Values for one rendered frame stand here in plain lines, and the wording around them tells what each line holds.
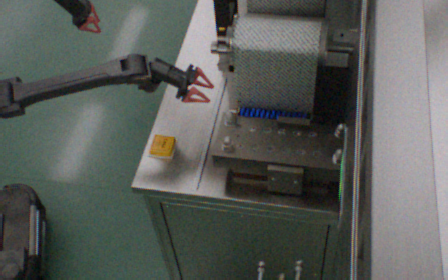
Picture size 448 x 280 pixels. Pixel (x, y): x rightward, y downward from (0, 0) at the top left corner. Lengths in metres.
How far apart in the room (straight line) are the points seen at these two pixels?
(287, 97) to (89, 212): 1.46
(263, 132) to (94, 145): 1.58
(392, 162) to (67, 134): 2.51
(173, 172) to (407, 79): 0.98
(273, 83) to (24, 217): 1.41
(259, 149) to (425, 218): 0.88
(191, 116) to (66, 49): 1.93
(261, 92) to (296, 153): 0.21
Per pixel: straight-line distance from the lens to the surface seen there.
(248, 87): 1.60
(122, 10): 3.84
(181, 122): 1.82
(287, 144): 1.57
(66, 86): 1.61
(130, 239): 2.65
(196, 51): 2.06
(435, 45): 1.30
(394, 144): 0.80
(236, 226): 1.76
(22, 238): 2.53
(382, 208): 0.74
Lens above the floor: 2.27
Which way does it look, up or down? 49 degrees down
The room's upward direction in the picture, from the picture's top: 6 degrees counter-clockwise
